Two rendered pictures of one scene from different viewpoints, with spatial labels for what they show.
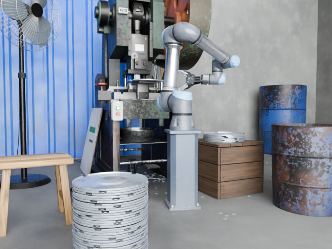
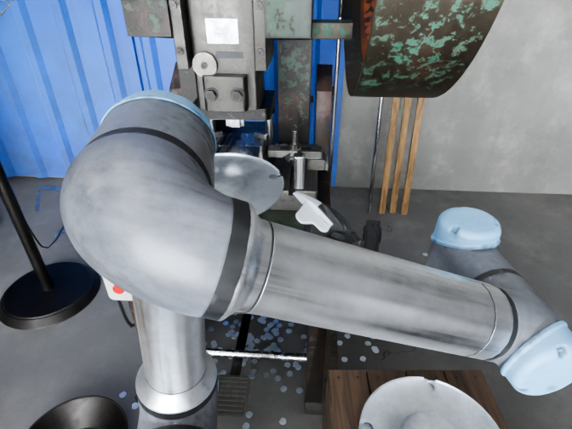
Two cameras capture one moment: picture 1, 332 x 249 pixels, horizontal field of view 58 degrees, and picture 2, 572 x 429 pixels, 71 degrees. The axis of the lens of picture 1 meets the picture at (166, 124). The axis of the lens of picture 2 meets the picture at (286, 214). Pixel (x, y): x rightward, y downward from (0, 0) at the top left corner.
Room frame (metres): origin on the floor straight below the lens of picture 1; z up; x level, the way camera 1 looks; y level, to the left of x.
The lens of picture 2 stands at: (1.63, -0.33, 1.21)
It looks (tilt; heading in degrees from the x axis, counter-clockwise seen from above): 33 degrees down; 26
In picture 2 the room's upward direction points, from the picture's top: straight up
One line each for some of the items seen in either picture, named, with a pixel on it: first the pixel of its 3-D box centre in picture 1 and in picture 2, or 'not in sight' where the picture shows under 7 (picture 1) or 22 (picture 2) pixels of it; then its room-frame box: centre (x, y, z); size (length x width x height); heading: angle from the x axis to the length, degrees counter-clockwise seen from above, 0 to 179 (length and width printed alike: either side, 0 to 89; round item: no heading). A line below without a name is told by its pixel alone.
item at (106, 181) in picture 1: (110, 180); not in sight; (1.16, 0.22, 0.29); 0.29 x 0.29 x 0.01
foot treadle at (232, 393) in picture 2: (142, 163); (243, 334); (2.38, 0.19, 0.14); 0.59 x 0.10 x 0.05; 22
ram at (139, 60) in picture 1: (138, 52); (226, 41); (2.47, 0.23, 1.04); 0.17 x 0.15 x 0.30; 22
